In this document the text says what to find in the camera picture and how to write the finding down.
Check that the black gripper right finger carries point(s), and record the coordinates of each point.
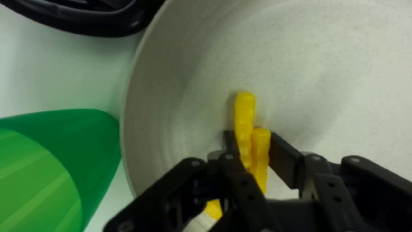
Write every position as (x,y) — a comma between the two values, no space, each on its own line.
(354,195)

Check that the green plastic cup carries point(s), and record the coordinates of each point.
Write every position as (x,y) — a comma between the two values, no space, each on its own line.
(55,166)

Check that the black square tray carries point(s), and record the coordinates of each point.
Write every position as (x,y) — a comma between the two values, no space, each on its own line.
(101,18)

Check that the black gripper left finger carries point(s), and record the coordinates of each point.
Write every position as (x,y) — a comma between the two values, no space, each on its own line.
(181,193)

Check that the beige round plate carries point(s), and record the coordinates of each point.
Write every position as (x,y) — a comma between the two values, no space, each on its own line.
(329,76)

